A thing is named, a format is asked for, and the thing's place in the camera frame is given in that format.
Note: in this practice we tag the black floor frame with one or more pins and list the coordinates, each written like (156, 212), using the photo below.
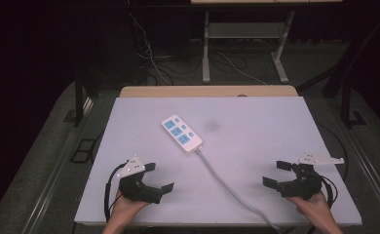
(82, 151)

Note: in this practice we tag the person's left hand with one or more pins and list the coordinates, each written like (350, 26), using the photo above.
(126, 209)

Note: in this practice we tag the grey metal table frame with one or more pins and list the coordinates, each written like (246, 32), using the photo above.
(243, 31)

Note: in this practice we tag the wooden table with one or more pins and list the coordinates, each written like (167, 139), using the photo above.
(207, 91)

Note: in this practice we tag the black stand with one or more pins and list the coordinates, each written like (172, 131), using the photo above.
(349, 104)

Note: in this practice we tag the white table cover board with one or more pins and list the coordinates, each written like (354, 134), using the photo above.
(249, 156)

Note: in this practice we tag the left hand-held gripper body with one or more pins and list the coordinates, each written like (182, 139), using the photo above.
(139, 191)

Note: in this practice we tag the person's right hand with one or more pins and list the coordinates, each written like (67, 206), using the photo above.
(313, 209)

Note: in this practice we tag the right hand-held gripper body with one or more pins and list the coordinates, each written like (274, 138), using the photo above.
(303, 187)

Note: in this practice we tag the white power strip blue sockets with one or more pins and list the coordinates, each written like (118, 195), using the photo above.
(182, 134)

